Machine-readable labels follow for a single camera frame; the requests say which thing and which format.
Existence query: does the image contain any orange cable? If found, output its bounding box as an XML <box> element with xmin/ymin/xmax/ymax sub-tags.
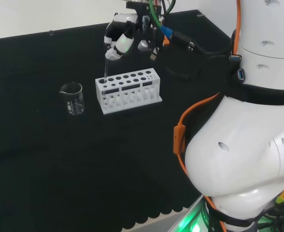
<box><xmin>173</xmin><ymin>0</ymin><xmax>242</xmax><ymax>232</ymax></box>

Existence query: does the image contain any black cable with blue plug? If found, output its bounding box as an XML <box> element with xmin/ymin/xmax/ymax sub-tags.
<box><xmin>159</xmin><ymin>25</ymin><xmax>232</xmax><ymax>81</ymax></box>

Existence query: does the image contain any clear glass beaker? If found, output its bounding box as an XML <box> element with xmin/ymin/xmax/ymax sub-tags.
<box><xmin>59</xmin><ymin>82</ymin><xmax>86</xmax><ymax>116</ymax></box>

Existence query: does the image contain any green cable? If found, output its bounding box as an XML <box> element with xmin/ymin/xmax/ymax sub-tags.
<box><xmin>149</xmin><ymin>0</ymin><xmax>178</xmax><ymax>35</ymax></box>

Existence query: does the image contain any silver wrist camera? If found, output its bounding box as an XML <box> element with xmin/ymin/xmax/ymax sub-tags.
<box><xmin>137</xmin><ymin>39</ymin><xmax>149</xmax><ymax>52</ymax></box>

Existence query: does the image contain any black bench cloth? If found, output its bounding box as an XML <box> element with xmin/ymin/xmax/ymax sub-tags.
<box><xmin>0</xmin><ymin>9</ymin><xmax>232</xmax><ymax>232</ymax></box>

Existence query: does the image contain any pale base board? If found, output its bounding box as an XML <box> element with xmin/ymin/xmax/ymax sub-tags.
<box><xmin>166</xmin><ymin>194</ymin><xmax>229</xmax><ymax>232</ymax></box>

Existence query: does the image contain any clear glass rod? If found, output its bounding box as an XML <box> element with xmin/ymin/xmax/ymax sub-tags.
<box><xmin>103</xmin><ymin>57</ymin><xmax>109</xmax><ymax>95</ymax></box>

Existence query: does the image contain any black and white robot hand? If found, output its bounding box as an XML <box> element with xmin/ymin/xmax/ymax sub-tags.
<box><xmin>104</xmin><ymin>6</ymin><xmax>165</xmax><ymax>61</ymax></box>

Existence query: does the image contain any white test tube rack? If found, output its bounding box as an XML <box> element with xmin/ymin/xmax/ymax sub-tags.
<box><xmin>94</xmin><ymin>68</ymin><xmax>163</xmax><ymax>115</ymax></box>

